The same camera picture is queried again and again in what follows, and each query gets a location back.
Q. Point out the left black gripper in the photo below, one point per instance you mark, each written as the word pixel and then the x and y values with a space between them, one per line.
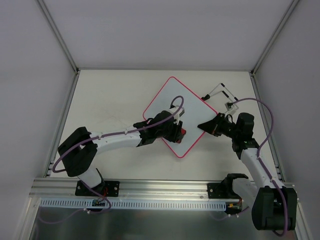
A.
pixel 176 130

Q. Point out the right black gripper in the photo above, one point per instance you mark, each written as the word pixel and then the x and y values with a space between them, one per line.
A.
pixel 216 126

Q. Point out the red bone-shaped eraser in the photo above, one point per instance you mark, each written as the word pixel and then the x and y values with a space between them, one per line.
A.
pixel 181 135

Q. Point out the pink framed whiteboard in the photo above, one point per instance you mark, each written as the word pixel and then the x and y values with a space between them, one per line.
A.
pixel 196 112

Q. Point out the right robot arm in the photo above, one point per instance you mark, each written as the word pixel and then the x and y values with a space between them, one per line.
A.
pixel 273 205

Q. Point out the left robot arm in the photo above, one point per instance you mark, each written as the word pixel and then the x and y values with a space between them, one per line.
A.
pixel 78 151

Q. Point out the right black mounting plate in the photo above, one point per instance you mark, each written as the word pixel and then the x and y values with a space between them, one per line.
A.
pixel 216 191

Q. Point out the black mounting plate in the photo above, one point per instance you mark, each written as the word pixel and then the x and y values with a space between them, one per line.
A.
pixel 109 188
pixel 216 191

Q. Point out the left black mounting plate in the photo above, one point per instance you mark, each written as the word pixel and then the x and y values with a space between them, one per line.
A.
pixel 109 188

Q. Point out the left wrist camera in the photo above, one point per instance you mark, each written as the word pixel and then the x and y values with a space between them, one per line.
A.
pixel 178 115

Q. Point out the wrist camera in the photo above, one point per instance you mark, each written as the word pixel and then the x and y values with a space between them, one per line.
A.
pixel 178 115
pixel 231 108

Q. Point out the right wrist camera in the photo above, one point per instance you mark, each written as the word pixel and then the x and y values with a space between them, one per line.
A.
pixel 231 108

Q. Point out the wire whiteboard stand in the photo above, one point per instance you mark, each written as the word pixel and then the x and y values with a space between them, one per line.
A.
pixel 221 94

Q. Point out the white slotted cable duct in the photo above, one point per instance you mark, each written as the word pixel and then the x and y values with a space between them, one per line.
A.
pixel 135 204

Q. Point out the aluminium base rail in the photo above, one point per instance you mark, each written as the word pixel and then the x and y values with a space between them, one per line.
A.
pixel 131 189

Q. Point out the right aluminium frame post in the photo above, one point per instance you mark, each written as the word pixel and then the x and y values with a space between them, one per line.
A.
pixel 275 34

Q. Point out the aluminium frame post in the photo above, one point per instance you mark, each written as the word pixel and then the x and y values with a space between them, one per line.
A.
pixel 275 34
pixel 57 34

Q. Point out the left aluminium frame post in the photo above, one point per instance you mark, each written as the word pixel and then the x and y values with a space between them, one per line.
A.
pixel 57 34

